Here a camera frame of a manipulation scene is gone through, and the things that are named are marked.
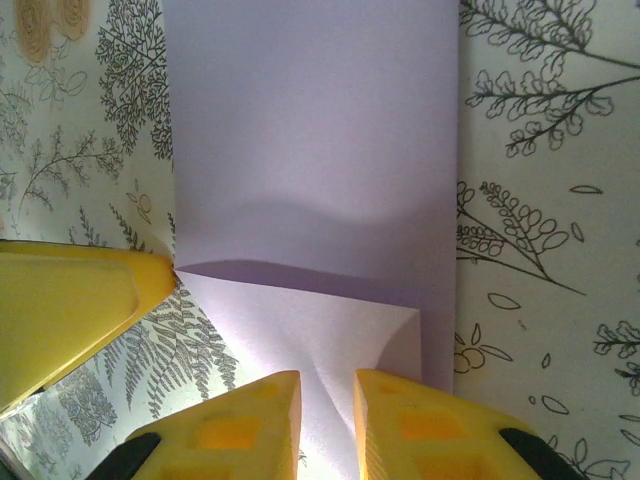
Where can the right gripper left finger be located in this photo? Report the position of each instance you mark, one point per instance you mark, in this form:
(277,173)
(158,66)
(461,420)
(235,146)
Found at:
(235,435)

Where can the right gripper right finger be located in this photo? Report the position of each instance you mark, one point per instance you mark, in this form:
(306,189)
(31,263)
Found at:
(425,435)

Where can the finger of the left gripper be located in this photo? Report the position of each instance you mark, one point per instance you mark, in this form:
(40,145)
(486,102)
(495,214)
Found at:
(65,310)

